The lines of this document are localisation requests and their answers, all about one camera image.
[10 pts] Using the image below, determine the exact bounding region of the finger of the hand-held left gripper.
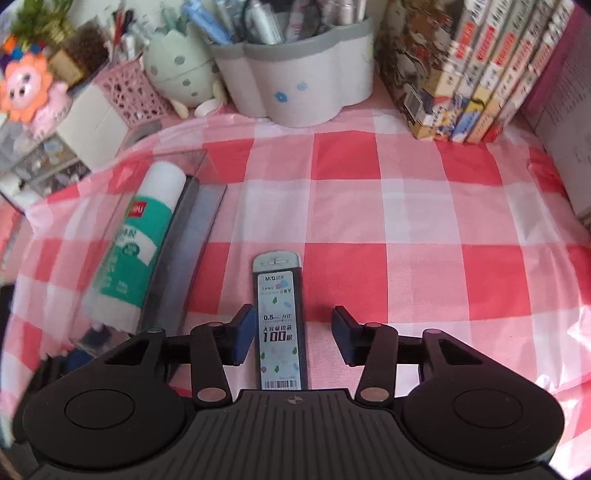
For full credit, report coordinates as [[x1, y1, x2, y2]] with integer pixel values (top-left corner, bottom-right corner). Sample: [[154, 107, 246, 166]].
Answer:
[[37, 323, 114, 385]]

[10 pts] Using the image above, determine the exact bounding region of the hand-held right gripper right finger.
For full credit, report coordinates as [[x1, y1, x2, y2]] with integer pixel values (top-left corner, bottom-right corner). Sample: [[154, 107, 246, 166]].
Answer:
[[331, 305, 490, 408]]

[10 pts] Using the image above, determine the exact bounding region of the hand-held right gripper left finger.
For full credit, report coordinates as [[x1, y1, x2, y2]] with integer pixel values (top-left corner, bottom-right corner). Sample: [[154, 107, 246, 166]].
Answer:
[[104, 304, 257, 409]]

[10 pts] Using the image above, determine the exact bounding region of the grey pencil lead case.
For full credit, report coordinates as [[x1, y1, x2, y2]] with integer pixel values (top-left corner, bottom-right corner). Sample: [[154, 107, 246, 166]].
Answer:
[[252, 250, 311, 391]]

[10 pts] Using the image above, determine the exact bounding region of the clear plastic stationery box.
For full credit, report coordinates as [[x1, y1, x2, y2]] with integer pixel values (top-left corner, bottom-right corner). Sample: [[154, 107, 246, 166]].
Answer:
[[69, 150, 229, 356]]

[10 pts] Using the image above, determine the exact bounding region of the green and white glue stick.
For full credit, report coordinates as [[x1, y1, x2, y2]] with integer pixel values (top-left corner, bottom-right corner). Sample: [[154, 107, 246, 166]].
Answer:
[[82, 161, 188, 326]]

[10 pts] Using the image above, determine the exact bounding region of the red checkered tablecloth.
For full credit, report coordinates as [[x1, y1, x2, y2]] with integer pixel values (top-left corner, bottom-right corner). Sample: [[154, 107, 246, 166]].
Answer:
[[0, 108, 591, 462]]

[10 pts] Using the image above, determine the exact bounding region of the white drawer organizer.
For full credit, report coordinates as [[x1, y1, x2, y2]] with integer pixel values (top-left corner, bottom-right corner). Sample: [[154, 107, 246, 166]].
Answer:
[[0, 83, 132, 213]]

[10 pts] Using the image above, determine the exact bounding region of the pink perforated pen holder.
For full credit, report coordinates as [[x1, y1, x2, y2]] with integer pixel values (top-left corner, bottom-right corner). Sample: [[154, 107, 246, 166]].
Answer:
[[95, 58, 174, 127]]

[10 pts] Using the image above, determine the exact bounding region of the grey and white pen holder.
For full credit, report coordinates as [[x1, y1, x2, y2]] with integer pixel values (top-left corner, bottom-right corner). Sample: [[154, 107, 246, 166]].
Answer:
[[210, 16, 375, 128]]

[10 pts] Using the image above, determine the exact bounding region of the pink lion toy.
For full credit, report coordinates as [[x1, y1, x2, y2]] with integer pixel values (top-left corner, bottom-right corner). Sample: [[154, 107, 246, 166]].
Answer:
[[0, 51, 77, 139]]

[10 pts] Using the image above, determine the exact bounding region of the green egg-shaped pen holder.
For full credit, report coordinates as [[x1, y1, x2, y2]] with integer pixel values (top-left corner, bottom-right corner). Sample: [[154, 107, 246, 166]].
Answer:
[[143, 23, 229, 118]]

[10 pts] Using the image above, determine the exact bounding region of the printed paper booklet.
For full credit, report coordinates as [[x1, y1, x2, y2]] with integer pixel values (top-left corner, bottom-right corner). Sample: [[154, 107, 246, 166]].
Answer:
[[529, 69, 591, 222]]

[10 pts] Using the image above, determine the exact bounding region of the bunch of assorted pens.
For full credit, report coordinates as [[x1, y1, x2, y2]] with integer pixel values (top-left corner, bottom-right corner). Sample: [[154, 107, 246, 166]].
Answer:
[[108, 0, 148, 63]]

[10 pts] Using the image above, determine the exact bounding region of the bunch of pastel pens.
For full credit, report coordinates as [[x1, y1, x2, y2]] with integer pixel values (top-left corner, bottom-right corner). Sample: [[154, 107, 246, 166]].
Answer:
[[182, 0, 370, 47]]

